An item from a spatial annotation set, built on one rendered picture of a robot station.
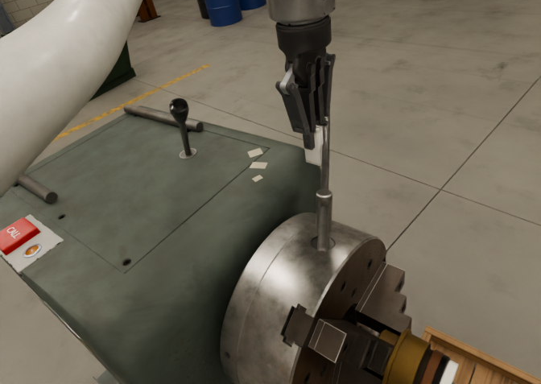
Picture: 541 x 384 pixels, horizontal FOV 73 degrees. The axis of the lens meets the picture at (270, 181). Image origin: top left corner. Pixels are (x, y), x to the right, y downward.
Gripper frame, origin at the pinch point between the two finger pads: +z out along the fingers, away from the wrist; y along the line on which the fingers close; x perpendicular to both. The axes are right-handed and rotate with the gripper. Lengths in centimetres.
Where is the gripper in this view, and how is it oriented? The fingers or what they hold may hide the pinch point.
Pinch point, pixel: (313, 144)
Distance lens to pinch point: 62.5
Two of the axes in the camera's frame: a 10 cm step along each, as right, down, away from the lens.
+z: 1.5, 7.9, 5.9
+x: -7.9, -2.7, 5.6
